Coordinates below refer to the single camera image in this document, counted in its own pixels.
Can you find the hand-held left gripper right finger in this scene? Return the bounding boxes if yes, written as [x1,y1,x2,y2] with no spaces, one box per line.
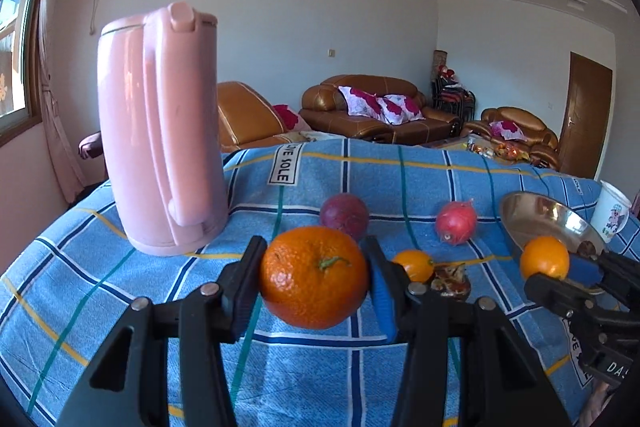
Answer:
[361,235,573,427]

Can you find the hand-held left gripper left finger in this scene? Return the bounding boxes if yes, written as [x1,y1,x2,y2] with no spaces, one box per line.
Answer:
[55,235,269,427]

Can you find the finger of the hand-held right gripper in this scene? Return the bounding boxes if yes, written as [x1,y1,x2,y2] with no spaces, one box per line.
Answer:
[524,273,608,323]
[595,251,640,308]

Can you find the medium orange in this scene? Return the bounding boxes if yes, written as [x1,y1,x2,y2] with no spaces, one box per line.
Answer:
[519,236,571,282]

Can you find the small orange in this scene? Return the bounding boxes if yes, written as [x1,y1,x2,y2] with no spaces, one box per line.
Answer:
[391,249,435,284]

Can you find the large orange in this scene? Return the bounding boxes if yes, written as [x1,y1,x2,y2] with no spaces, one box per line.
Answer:
[259,226,371,330]

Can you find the metal bowl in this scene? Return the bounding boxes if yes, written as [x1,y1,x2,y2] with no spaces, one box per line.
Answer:
[499,191,608,295]

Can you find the person's right hand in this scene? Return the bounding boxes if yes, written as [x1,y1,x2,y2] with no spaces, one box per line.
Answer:
[582,382,615,427]

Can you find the white cartoon print cup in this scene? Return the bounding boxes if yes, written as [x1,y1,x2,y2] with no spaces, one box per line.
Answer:
[590,180,632,244]

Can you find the purple passion fruit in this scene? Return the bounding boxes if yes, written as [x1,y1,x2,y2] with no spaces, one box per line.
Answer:
[319,193,370,242]

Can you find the red fruit in plastic wrap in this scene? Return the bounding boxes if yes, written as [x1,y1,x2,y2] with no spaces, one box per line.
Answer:
[434,199,479,248]

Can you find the blue plaid blanket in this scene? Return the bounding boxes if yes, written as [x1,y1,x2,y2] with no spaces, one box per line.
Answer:
[0,138,632,427]

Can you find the pile of snacks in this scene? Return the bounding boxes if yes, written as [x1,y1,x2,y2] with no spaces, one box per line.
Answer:
[467,134,531,162]

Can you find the brown wooden door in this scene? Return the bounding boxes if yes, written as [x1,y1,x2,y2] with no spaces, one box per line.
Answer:
[557,52,614,180]

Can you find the floral pillow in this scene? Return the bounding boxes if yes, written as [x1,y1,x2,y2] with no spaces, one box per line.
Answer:
[489,120,527,142]
[376,94,426,126]
[271,104,313,132]
[338,86,385,118]

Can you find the wooden coffee table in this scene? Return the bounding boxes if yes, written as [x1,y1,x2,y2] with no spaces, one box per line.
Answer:
[425,134,531,165]

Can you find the tan leather sofa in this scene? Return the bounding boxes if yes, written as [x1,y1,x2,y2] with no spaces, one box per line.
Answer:
[216,81,321,152]

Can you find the brown leather armchair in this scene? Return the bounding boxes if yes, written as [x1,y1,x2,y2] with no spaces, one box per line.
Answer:
[462,107,560,168]

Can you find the pink electric kettle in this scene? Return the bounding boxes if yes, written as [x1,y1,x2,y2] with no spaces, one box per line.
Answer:
[96,2,232,256]

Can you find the brown leather three-seat sofa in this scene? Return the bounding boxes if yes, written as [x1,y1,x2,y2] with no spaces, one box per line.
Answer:
[299,75,463,145]

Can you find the dark chair armrest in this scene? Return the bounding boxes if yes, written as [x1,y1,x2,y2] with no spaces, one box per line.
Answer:
[78,132,104,160]

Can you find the stack of chairs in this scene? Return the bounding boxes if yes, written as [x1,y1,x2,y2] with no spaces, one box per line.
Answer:
[431,74,476,122]

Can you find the pink curtain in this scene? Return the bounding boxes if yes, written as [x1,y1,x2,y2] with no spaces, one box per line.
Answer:
[37,0,103,202]

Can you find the window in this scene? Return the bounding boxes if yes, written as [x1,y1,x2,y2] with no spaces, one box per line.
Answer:
[0,0,43,138]

